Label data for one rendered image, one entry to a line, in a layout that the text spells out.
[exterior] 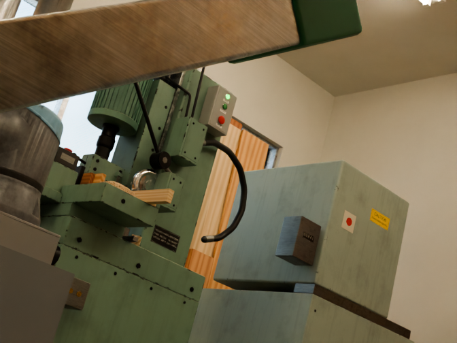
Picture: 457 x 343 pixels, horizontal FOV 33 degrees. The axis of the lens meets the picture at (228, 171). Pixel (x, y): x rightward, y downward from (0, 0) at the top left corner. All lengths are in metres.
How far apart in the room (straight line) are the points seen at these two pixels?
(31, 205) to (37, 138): 0.15
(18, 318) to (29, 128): 0.42
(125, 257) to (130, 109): 0.53
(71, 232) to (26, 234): 0.65
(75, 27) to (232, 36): 0.08
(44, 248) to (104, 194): 0.57
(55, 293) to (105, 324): 0.75
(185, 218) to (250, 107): 2.24
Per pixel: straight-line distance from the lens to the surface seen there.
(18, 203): 1.72
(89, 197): 2.30
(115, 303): 2.44
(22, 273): 1.66
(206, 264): 4.30
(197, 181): 2.80
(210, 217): 4.47
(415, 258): 4.52
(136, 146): 2.70
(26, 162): 1.75
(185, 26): 0.32
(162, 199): 2.29
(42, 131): 1.78
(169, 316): 2.58
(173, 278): 2.58
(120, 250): 2.44
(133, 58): 0.30
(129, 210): 2.31
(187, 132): 2.67
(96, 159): 2.62
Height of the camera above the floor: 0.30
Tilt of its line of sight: 19 degrees up
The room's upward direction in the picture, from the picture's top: 15 degrees clockwise
